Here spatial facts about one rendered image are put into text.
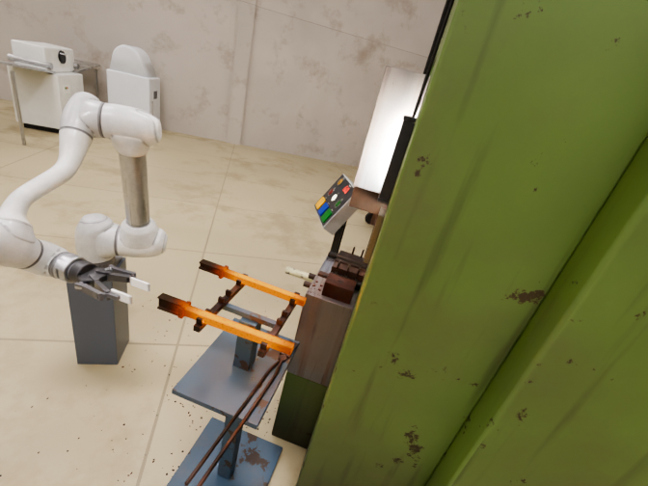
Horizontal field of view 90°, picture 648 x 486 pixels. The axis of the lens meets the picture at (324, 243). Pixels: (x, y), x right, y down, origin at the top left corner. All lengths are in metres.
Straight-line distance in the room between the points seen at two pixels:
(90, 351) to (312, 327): 1.32
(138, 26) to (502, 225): 7.87
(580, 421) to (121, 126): 1.70
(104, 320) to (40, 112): 5.26
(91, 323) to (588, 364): 2.07
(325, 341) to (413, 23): 7.86
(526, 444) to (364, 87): 7.75
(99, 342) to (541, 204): 2.09
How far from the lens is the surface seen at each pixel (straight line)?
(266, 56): 7.94
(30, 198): 1.33
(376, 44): 8.36
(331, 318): 1.36
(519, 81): 0.84
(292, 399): 1.74
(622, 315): 0.95
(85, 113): 1.54
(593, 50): 0.88
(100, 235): 1.86
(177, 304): 1.09
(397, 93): 1.18
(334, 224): 1.84
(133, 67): 7.54
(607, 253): 0.88
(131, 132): 1.50
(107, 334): 2.16
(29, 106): 7.05
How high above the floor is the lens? 1.67
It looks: 25 degrees down
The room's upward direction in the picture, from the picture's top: 14 degrees clockwise
